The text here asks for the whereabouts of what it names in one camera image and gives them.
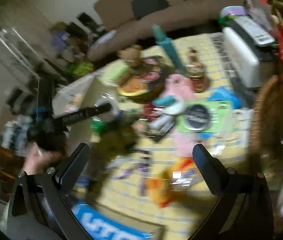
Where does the purple eyelash curler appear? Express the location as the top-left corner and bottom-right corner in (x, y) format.
(111, 149), (153, 198)

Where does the white and teal dispenser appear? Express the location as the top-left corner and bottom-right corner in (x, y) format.
(152, 95), (186, 116)

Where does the black cushion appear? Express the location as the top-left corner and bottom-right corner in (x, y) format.
(132, 0), (170, 20)

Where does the blue packet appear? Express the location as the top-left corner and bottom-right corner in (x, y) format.
(206, 86), (242, 109)

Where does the white storage tray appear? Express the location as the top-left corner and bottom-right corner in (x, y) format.
(52, 74), (120, 155)

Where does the blue printed box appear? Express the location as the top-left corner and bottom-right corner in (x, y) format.
(71, 202), (154, 240)

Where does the green lid snack box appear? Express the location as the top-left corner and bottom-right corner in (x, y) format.
(101, 60), (131, 86)

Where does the Nivea men tin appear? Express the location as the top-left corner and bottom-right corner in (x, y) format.
(184, 104), (210, 132)

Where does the white tissue box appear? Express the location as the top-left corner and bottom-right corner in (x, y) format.
(222, 27), (275, 89)

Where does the wicker basket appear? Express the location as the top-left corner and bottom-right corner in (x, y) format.
(248, 75), (283, 159)

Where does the white clothes rack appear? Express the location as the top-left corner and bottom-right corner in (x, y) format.
(0, 28), (43, 80)

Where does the yellow soap packet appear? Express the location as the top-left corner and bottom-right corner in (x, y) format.
(146, 158), (203, 208)

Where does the yellow checkered tablecloth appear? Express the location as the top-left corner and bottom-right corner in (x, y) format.
(75, 33), (253, 239)

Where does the teal spray bottle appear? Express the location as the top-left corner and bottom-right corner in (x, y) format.
(152, 24), (186, 75)

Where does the white lip balm tube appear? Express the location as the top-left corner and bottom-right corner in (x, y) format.
(150, 114), (174, 129)

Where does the green card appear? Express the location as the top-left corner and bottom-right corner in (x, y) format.
(177, 101), (235, 134)

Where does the instant noodle bowl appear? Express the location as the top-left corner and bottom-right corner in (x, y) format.
(116, 56), (174, 103)

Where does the red jar with glass top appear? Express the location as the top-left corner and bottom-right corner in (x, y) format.
(186, 47), (209, 93)

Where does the pink sock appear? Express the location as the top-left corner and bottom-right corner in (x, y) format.
(160, 74), (203, 158)

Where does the brown bear figurine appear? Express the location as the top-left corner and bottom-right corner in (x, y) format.
(117, 44), (143, 68)

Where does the person left hand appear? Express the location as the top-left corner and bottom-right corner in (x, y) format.
(21, 143), (63, 175)

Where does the clear plastic cup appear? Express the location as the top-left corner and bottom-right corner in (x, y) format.
(94, 93), (120, 122)

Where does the brown sofa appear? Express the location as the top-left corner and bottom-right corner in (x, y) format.
(87, 0), (244, 62)

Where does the remote control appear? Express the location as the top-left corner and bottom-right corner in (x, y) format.
(234, 16), (276, 47)

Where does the black mascara tube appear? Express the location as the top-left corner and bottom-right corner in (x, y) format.
(154, 119), (176, 143)

